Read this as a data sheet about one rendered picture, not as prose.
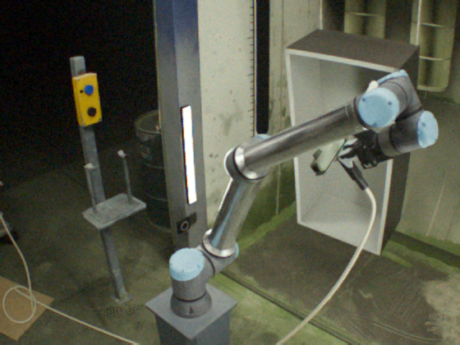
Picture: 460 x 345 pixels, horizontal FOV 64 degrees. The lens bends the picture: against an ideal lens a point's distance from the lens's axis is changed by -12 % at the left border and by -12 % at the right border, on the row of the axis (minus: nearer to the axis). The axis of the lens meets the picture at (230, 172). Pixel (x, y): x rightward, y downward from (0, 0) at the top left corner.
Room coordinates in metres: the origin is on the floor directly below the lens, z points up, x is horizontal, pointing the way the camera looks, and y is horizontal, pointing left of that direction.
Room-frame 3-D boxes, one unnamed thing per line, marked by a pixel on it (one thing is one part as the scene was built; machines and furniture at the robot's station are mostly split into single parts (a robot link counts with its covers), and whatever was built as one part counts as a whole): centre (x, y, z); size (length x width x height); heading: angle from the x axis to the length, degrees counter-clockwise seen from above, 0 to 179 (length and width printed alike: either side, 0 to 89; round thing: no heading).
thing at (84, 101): (1.97, 0.73, 1.42); 0.12 x 0.06 x 0.26; 137
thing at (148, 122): (3.09, 0.47, 0.86); 0.54 x 0.54 x 0.01
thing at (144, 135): (3.09, 0.47, 0.44); 0.59 x 0.58 x 0.89; 28
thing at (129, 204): (1.90, 0.65, 0.95); 0.26 x 0.15 x 0.32; 137
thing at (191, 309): (1.34, 0.19, 0.69); 0.19 x 0.19 x 0.10
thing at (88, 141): (2.01, 0.77, 0.82); 0.06 x 0.06 x 1.64; 47
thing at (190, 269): (1.34, 0.18, 0.83); 0.17 x 0.15 x 0.18; 141
